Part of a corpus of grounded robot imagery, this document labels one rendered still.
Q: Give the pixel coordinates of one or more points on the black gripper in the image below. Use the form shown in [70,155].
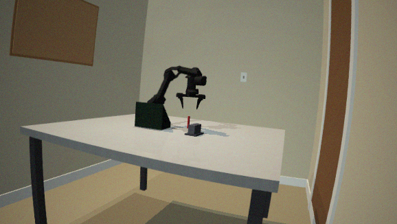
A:
[199,96]

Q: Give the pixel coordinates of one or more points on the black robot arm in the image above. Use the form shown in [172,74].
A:
[194,76]

